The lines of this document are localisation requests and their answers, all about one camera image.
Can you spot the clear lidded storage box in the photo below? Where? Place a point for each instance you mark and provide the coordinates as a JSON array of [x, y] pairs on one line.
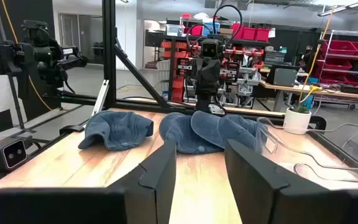
[[174, 30]]

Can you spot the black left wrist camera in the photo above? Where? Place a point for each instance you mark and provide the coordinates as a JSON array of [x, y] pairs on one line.
[[210, 49]]

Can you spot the black diagonal frame brace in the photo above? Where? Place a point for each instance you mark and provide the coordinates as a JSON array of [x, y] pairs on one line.
[[141, 77]]

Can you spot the blue plastic bin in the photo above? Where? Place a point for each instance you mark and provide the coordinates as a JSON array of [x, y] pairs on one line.
[[210, 29]]

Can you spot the black table-level camera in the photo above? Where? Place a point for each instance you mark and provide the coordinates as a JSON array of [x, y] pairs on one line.
[[9, 154]]

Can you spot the ceiling strip light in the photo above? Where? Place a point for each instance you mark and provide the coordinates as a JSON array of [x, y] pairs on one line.
[[346, 6]]

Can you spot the dark grey monitor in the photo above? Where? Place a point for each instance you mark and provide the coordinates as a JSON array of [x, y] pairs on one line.
[[283, 76]]

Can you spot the black partition panel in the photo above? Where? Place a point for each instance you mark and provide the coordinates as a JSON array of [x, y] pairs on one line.
[[42, 12]]

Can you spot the white pot with small plant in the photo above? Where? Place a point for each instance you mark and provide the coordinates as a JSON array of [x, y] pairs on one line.
[[296, 122]]

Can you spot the glass door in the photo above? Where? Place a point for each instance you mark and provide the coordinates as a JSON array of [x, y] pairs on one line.
[[73, 37]]

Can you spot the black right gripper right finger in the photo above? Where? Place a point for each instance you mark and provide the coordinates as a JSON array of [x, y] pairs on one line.
[[275, 199]]

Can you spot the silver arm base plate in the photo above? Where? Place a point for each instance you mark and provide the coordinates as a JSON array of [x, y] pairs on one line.
[[217, 109]]

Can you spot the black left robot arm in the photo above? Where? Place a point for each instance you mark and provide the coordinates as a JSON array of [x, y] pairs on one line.
[[205, 100]]

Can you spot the clear plastic storage bin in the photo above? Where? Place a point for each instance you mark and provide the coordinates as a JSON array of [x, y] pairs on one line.
[[353, 185], [263, 137]]

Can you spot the small black mounting foot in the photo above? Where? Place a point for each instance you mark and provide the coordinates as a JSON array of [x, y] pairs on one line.
[[71, 129]]

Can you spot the black aluminium table frame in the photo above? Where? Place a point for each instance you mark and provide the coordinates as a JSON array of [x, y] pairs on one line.
[[109, 46]]

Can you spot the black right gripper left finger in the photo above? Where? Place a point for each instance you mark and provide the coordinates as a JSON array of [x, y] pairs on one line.
[[148, 199]]

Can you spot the wooden workbench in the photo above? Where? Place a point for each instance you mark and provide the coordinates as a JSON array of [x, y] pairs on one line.
[[337, 93]]

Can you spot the grey stand pole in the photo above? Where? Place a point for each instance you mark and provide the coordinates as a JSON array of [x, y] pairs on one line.
[[14, 93]]

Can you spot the silver aluminium extrusion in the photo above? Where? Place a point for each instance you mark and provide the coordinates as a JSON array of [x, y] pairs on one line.
[[101, 96]]

